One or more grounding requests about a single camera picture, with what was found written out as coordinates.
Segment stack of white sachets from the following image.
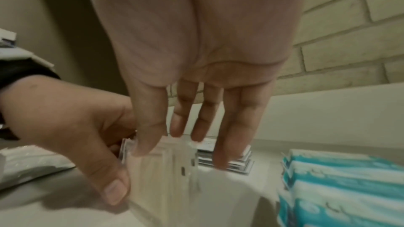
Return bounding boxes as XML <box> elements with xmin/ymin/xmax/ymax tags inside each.
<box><xmin>197</xmin><ymin>138</ymin><xmax>255</xmax><ymax>175</ymax></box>

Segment person's left hand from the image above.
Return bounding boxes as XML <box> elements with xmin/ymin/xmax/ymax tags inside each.
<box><xmin>0</xmin><ymin>75</ymin><xmax>139</xmax><ymax>206</ymax></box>

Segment beige soap bars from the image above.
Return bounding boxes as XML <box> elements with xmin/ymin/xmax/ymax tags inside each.
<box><xmin>121</xmin><ymin>137</ymin><xmax>203</xmax><ymax>224</ymax></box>
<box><xmin>120</xmin><ymin>138</ymin><xmax>138</xmax><ymax>162</ymax></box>

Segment pile of clear plastic bags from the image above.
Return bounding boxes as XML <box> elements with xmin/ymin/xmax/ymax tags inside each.
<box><xmin>0</xmin><ymin>146</ymin><xmax>77</xmax><ymax>192</ymax></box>

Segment white backsplash upstand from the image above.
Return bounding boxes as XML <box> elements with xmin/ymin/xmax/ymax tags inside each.
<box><xmin>167</xmin><ymin>82</ymin><xmax>404</xmax><ymax>145</ymax></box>

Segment person's right hand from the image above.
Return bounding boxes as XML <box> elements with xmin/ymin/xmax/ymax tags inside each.
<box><xmin>82</xmin><ymin>0</ymin><xmax>310</xmax><ymax>171</ymax></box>

